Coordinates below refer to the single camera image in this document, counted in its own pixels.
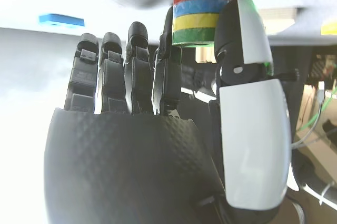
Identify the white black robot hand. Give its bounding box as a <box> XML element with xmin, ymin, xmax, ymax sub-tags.
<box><xmin>43</xmin><ymin>0</ymin><xmax>293</xmax><ymax>224</ymax></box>

